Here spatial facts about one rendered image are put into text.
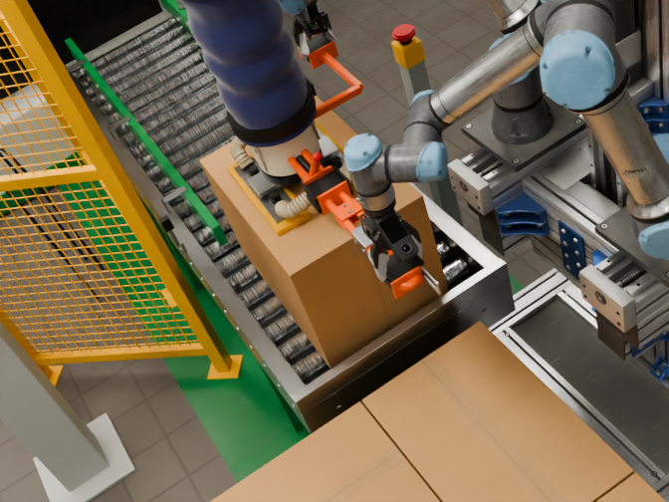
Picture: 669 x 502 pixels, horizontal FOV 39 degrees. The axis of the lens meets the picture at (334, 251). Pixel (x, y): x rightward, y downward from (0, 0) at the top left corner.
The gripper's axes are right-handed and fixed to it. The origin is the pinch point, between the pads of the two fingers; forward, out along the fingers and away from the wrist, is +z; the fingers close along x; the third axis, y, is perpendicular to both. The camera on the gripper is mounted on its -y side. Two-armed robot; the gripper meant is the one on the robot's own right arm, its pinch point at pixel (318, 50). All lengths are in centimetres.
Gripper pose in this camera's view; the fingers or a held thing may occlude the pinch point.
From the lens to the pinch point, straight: 277.3
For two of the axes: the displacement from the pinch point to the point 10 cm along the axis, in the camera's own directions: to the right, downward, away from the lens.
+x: 8.5, -5.0, 1.7
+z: 2.5, 6.7, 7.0
